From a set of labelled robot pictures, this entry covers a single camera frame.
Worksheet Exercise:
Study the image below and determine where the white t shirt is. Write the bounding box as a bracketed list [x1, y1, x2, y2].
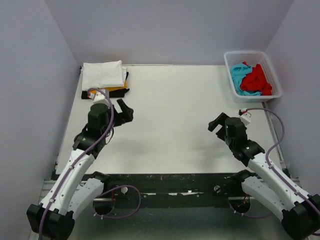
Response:
[81, 60, 127, 91]

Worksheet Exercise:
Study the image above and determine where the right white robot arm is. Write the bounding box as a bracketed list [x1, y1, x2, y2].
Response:
[208, 109, 320, 240]

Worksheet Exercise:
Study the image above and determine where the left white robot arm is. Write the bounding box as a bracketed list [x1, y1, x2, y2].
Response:
[26, 99, 134, 240]

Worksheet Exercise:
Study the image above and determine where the folded black t shirt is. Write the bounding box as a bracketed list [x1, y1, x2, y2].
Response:
[81, 67, 130, 100]

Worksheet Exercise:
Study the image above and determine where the folded orange t shirt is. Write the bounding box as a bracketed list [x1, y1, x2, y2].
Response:
[81, 80, 130, 99]

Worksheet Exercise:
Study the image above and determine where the red t shirt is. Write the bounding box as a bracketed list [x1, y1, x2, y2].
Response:
[240, 64, 273, 96]

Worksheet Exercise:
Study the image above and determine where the white plastic basket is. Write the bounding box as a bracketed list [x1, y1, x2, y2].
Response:
[223, 50, 282, 103]

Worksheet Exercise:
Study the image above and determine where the cyan t shirt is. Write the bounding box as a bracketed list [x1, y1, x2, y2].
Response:
[230, 62, 262, 97]

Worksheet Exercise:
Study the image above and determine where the right white knob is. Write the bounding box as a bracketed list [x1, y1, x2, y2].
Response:
[213, 185, 221, 194]

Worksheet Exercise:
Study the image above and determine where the white knob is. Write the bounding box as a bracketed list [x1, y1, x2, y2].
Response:
[120, 186, 128, 194]
[213, 185, 221, 194]

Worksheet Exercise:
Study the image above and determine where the left white knob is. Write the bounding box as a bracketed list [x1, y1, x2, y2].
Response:
[120, 186, 128, 194]

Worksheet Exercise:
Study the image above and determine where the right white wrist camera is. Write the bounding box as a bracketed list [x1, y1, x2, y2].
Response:
[238, 108, 252, 126]

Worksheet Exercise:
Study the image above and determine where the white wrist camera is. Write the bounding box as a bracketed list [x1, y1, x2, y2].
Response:
[238, 108, 252, 126]
[87, 90, 110, 107]

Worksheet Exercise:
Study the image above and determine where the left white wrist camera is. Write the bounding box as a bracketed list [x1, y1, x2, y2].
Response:
[87, 90, 110, 107]

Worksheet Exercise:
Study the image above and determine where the black base frame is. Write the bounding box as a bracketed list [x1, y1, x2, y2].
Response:
[85, 171, 251, 214]

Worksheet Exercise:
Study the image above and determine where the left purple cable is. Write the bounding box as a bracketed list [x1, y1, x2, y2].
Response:
[38, 87, 142, 237]

